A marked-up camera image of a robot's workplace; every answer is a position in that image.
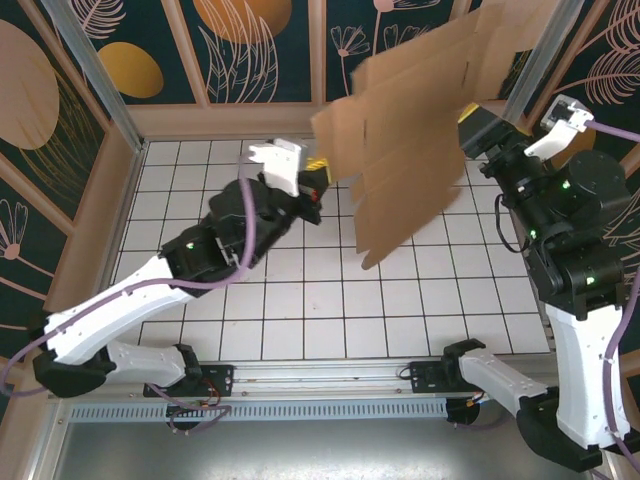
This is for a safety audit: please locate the brown cardboard paper box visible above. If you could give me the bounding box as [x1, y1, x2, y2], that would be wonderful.
[310, 8, 539, 271]

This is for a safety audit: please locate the grey metal sheet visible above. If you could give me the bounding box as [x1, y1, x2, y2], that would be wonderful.
[47, 419, 551, 480]

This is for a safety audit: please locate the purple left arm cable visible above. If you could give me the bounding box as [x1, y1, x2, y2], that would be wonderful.
[0, 152, 259, 436]

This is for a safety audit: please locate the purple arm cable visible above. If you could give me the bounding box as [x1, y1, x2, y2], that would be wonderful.
[449, 117, 640, 459]
[0, 152, 259, 436]

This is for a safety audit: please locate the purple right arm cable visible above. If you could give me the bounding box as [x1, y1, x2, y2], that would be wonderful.
[449, 117, 640, 459]

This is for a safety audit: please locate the aluminium corner post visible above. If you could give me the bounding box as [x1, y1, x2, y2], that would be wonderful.
[504, 0, 591, 131]
[42, 0, 147, 154]

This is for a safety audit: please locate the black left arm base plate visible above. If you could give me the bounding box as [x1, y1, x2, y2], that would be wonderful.
[143, 364, 236, 399]

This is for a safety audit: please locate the aluminium mounting rail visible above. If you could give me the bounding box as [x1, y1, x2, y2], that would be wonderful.
[47, 357, 556, 401]

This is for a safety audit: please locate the grey slotted cable duct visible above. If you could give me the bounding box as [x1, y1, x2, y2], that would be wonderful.
[69, 399, 450, 422]

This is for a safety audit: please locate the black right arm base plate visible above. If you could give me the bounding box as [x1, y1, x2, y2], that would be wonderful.
[409, 360, 464, 396]

